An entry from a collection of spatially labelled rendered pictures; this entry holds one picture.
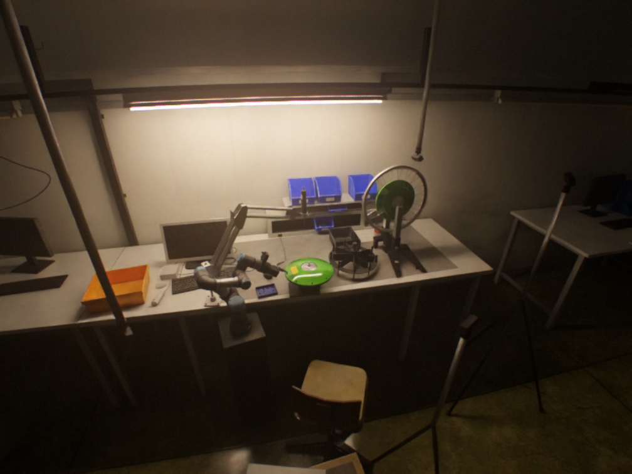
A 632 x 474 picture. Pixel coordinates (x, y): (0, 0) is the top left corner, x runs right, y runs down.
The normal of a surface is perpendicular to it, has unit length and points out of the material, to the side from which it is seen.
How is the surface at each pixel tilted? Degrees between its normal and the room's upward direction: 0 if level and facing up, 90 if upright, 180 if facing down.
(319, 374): 0
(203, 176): 90
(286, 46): 90
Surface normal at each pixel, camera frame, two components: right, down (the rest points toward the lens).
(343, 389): 0.00, -0.88
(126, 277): 0.33, 0.39
